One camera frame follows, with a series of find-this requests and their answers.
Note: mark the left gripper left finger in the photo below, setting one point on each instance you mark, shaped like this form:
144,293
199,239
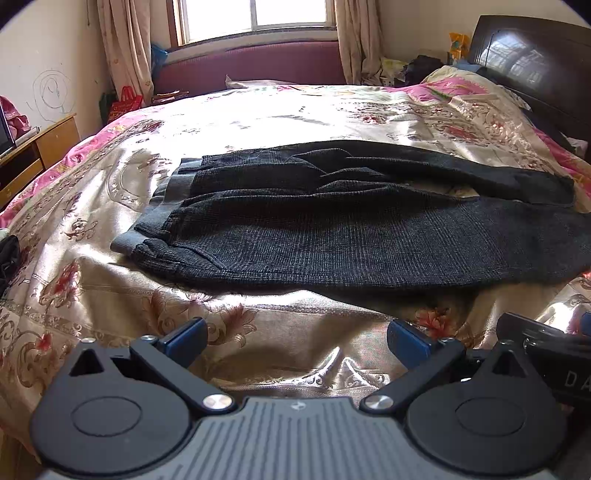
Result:
120,411

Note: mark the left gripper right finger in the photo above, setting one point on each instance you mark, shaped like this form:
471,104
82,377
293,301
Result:
479,412

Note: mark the dark grey knit pants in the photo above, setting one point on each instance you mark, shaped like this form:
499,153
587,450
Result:
357,216

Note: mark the floral satin bedspread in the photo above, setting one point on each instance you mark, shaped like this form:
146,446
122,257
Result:
71,285

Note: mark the black garment at bed edge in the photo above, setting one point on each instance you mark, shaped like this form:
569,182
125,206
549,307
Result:
9,261

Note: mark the wooden side cabinet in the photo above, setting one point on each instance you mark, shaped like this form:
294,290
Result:
21,165

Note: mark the black monitor on cabinet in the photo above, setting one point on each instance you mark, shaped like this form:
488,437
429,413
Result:
6,140

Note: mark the dark wooden headboard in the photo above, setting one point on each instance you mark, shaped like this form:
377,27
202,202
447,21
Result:
546,63

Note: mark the pink cloth on cabinet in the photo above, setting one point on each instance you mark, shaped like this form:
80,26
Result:
18,123

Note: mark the red bag on floor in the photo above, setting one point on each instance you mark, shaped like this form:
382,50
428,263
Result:
128,101

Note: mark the clutter pile beside headboard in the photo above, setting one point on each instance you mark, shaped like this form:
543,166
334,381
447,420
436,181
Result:
398,73

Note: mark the maroon padded bench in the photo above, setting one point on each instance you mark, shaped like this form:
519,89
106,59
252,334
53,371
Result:
299,62

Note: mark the left beige curtain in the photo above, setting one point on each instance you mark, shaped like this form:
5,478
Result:
125,29

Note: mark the beige curtain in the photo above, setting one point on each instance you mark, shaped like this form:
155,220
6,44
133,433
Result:
125,29
360,40

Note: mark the right beige curtain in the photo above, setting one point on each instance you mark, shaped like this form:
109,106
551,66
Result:
360,40

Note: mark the window with frame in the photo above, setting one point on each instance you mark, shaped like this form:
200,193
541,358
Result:
199,21

